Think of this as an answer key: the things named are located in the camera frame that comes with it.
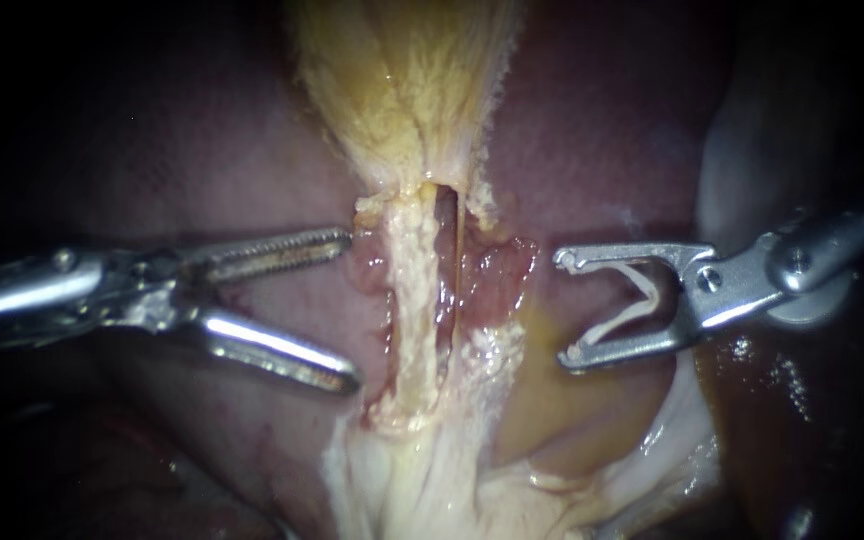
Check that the left arm instrument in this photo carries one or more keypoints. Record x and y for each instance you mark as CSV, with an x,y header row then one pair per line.
x,y
64,289

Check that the left arm instrument jaw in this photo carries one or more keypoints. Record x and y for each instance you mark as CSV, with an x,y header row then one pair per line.
x,y
282,349
274,251

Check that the thin tube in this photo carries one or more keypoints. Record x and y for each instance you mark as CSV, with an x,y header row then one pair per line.
x,y
411,300

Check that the white clip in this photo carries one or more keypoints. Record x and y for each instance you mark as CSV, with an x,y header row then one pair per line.
x,y
654,300

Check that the gallbladder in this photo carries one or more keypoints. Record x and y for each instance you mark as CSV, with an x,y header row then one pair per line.
x,y
402,82

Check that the right arm instrument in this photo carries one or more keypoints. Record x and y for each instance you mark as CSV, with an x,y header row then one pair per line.
x,y
739,289

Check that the dark red liver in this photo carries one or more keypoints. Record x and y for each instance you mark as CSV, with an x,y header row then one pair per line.
x,y
199,172

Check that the right arm instrument jaw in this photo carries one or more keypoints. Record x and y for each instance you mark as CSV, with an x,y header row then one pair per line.
x,y
627,349
627,253

